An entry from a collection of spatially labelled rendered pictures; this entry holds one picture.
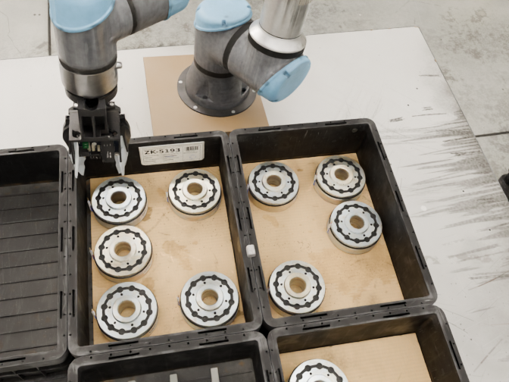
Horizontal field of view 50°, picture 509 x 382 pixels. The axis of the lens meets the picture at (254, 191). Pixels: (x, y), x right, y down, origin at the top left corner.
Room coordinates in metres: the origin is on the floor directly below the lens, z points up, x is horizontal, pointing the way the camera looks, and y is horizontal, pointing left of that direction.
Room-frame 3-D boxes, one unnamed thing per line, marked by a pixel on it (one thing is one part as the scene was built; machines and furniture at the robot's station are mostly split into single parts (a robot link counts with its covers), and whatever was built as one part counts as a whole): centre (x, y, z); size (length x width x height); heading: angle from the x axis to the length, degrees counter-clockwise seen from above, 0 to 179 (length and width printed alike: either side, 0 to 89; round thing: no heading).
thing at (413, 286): (0.51, -0.13, 0.87); 0.40 x 0.30 x 0.11; 18
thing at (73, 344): (0.42, 0.15, 0.92); 0.40 x 0.30 x 0.02; 18
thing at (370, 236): (0.54, -0.20, 0.86); 0.10 x 0.10 x 0.01
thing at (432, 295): (0.51, -0.13, 0.92); 0.40 x 0.30 x 0.02; 18
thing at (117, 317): (0.30, 0.18, 0.86); 0.05 x 0.05 x 0.01
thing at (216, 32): (0.89, 0.12, 0.96); 0.13 x 0.12 x 0.14; 55
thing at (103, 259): (0.40, 0.22, 0.86); 0.10 x 0.10 x 0.01
